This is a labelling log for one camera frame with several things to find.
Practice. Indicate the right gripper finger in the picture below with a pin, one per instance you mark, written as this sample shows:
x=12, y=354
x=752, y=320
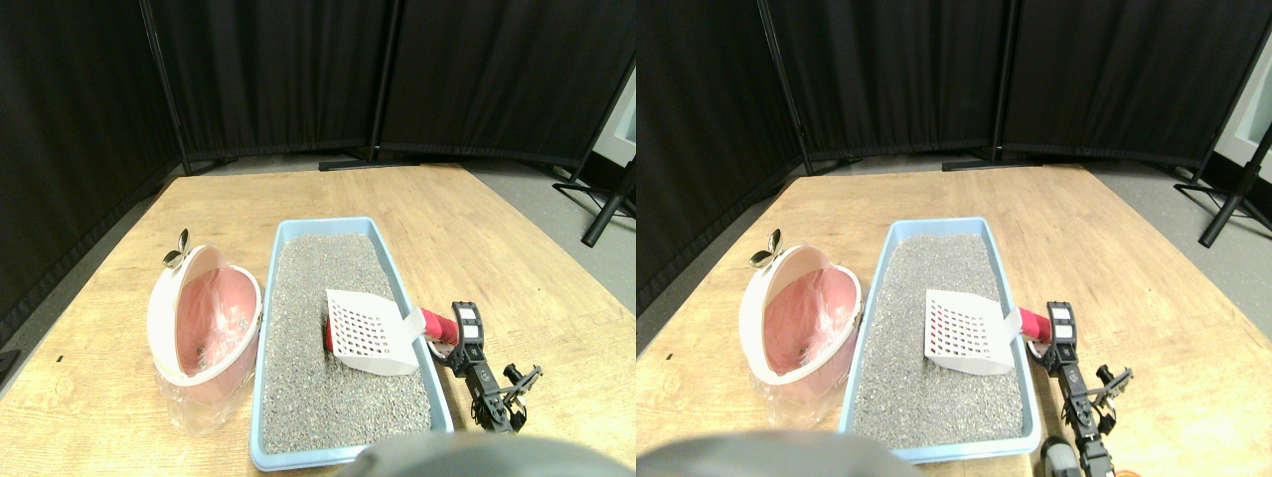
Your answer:
x=468, y=338
x=1062, y=338

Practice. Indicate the red lump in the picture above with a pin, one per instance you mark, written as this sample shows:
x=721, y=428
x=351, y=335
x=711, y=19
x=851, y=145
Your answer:
x=328, y=335

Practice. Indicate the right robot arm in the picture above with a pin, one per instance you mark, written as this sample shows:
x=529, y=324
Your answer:
x=1078, y=397
x=487, y=393

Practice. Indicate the blue litter tray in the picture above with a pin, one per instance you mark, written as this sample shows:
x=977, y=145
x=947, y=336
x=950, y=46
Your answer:
x=904, y=397
x=308, y=397

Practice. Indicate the black tripod stand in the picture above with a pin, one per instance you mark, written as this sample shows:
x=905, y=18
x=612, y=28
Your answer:
x=1230, y=199
x=606, y=211

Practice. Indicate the white shelf unit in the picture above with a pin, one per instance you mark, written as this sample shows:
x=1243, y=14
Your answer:
x=618, y=129

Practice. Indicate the white bin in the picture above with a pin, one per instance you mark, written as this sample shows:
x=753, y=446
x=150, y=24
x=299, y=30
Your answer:
x=760, y=328
x=169, y=328

